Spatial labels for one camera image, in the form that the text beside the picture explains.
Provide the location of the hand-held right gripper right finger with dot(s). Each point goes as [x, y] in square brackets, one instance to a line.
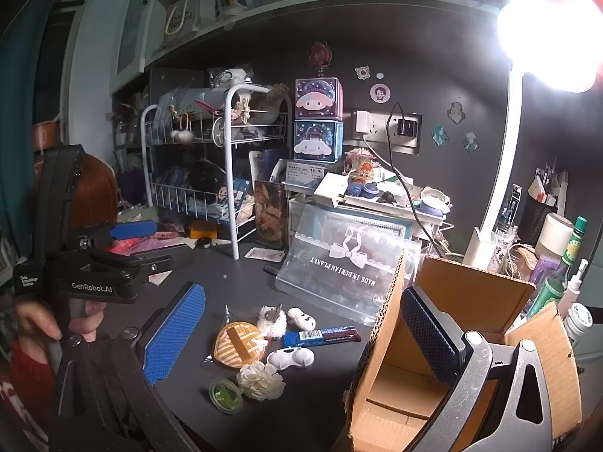
[429, 339]

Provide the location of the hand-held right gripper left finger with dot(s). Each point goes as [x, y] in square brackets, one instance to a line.
[175, 334]

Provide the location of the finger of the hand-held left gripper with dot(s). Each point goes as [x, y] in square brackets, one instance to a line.
[141, 266]
[134, 229]

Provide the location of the orange striped packet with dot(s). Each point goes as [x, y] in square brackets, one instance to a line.
[231, 349]

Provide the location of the cardboard box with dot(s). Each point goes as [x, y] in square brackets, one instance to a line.
[471, 287]

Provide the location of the green round jelly cup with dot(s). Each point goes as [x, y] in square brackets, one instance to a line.
[226, 395]

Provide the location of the cream flower scrunchie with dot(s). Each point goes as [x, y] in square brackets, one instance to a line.
[259, 381]

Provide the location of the fluffy white hair clip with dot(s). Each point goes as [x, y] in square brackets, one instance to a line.
[274, 322]

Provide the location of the blue red snack stick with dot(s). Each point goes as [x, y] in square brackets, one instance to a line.
[320, 336]

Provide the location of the white contact lens case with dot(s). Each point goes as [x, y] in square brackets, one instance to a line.
[291, 359]

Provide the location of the small white plush clip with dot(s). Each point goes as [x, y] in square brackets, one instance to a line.
[301, 318]

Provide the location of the person's left forearm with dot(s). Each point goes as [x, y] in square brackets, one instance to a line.
[28, 386]

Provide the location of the person's left hand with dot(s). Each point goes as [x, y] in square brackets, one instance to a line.
[37, 321]

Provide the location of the orange small box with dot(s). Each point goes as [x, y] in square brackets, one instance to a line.
[203, 229]

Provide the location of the white pompom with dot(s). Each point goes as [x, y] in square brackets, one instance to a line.
[181, 136]

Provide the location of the clear zip bag with bow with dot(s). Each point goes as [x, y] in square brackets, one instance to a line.
[339, 273]

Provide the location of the small flat paper packet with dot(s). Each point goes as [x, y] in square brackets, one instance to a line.
[264, 254]

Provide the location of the purple bowl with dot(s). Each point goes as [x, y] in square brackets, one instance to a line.
[433, 205]

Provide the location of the purple box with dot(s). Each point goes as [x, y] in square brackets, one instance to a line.
[546, 268]

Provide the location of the brown acrylic card stand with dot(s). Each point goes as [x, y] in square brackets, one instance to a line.
[271, 216]

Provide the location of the white storage tray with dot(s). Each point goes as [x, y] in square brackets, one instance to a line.
[391, 207]

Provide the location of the black mesh pen holder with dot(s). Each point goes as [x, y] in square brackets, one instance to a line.
[537, 221]

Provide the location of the blue round figurine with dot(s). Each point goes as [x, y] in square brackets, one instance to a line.
[362, 190]

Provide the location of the white cylinder humidifier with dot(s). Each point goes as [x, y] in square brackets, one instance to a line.
[556, 233]

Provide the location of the green glass bottle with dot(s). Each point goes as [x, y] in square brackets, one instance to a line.
[575, 245]

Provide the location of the white blue medicine box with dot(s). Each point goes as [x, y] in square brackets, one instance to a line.
[301, 173]

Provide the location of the white flat box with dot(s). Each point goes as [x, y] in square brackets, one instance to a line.
[329, 188]

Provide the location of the orange carousel figurine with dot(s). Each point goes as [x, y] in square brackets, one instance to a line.
[360, 165]

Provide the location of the white haired figure sticker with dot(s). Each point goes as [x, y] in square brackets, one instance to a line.
[471, 141]

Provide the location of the blue character box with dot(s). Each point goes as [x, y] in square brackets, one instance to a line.
[318, 141]

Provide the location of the teal haired figure sticker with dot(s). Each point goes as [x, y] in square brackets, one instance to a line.
[439, 134]

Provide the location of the black charger plug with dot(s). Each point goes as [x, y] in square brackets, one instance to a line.
[407, 128]

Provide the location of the white tote bag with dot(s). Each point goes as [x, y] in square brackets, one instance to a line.
[181, 16]

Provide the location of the pink character box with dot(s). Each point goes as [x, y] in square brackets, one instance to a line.
[318, 99]

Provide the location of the white charger plug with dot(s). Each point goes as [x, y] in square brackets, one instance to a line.
[364, 122]

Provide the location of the white desk lamp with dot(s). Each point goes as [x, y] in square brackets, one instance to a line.
[511, 127]

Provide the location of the round portrait badge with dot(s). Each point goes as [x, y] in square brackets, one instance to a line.
[380, 93]

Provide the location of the pink white sticker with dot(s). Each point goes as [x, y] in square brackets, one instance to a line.
[362, 73]

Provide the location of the overhead shelf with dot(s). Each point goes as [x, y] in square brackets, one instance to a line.
[329, 16]

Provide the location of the wall socket panel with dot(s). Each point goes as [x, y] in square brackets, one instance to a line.
[384, 139]

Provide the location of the spring head wall figure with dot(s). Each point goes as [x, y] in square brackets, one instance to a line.
[320, 56]

